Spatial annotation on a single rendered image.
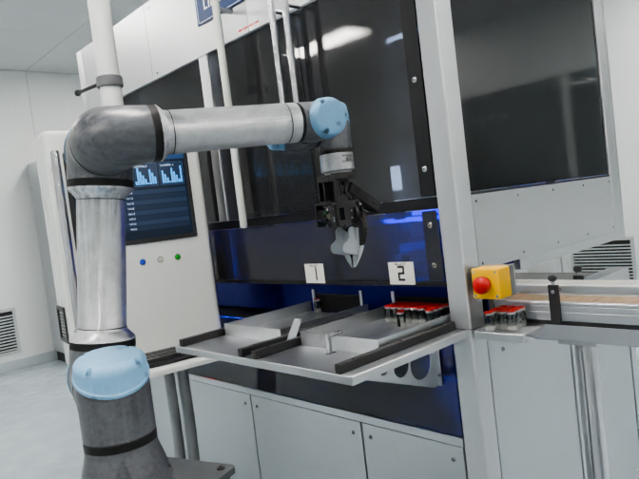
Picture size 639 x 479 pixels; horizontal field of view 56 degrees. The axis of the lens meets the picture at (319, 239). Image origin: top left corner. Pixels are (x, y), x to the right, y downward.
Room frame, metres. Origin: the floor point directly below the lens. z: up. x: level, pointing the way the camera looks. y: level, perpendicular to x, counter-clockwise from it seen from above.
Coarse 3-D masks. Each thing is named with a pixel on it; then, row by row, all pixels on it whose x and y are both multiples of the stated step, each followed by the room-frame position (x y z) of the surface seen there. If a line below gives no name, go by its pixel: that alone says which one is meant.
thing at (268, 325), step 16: (304, 304) 1.94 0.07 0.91; (240, 320) 1.76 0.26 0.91; (256, 320) 1.80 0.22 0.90; (272, 320) 1.84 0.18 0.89; (288, 320) 1.83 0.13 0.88; (304, 320) 1.80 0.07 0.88; (320, 320) 1.64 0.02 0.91; (240, 336) 1.68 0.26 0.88; (256, 336) 1.62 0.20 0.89; (272, 336) 1.56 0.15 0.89
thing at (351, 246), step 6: (354, 228) 1.32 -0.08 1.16; (348, 234) 1.31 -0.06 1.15; (354, 234) 1.32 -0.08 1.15; (348, 240) 1.30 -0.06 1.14; (354, 240) 1.32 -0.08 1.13; (342, 246) 1.29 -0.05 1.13; (348, 246) 1.30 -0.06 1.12; (354, 246) 1.32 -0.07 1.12; (360, 246) 1.32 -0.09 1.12; (348, 252) 1.30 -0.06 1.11; (354, 252) 1.32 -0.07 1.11; (360, 252) 1.32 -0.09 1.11; (354, 258) 1.33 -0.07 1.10; (354, 264) 1.33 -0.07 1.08
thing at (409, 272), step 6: (390, 264) 1.58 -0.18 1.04; (396, 264) 1.57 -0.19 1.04; (402, 264) 1.55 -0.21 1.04; (408, 264) 1.54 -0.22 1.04; (390, 270) 1.58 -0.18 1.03; (396, 270) 1.57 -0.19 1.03; (408, 270) 1.54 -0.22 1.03; (390, 276) 1.59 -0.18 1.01; (396, 276) 1.57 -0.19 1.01; (402, 276) 1.56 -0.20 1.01; (408, 276) 1.54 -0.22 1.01; (414, 276) 1.53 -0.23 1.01; (390, 282) 1.59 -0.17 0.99; (396, 282) 1.57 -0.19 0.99; (402, 282) 1.56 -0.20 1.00; (408, 282) 1.54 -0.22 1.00; (414, 282) 1.53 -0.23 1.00
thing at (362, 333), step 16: (336, 320) 1.56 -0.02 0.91; (352, 320) 1.60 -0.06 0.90; (368, 320) 1.64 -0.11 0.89; (384, 320) 1.65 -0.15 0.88; (432, 320) 1.42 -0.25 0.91; (448, 320) 1.46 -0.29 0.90; (304, 336) 1.47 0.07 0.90; (320, 336) 1.42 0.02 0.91; (336, 336) 1.38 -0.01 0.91; (352, 336) 1.35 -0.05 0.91; (368, 336) 1.47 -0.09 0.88; (384, 336) 1.45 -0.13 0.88; (400, 336) 1.34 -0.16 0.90; (352, 352) 1.35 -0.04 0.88
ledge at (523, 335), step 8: (520, 328) 1.38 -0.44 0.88; (528, 328) 1.37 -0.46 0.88; (536, 328) 1.36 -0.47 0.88; (544, 328) 1.38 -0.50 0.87; (480, 336) 1.40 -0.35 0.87; (488, 336) 1.38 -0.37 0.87; (496, 336) 1.37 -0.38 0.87; (504, 336) 1.35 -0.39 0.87; (512, 336) 1.34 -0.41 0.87; (520, 336) 1.32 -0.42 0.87; (528, 336) 1.33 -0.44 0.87; (536, 336) 1.36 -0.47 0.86
